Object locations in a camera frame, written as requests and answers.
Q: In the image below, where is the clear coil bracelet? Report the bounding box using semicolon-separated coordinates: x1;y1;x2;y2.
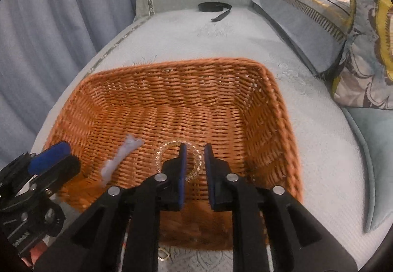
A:
154;139;205;183

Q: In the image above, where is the gold square clasp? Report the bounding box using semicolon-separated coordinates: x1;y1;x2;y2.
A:
158;247;171;262

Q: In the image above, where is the orange wicker basket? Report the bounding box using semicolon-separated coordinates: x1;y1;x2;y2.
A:
44;57;305;252

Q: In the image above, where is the light blue bedspread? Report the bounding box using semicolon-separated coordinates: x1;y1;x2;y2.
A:
32;8;392;267

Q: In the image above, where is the blue-grey curtain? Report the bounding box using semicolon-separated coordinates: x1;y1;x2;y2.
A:
1;0;136;166

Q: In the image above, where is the teal plain pillow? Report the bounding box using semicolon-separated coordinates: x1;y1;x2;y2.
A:
342;107;392;232

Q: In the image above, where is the floral yellow blue pillow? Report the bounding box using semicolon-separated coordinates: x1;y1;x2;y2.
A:
332;0;392;110

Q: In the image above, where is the striped blue pillow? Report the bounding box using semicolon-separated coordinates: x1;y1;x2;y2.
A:
252;0;350;76

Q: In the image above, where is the white fabric hair tie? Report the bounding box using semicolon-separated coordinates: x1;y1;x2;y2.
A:
100;133;145;188

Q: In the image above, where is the black strap band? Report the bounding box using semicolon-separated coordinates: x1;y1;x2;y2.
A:
198;1;232;22

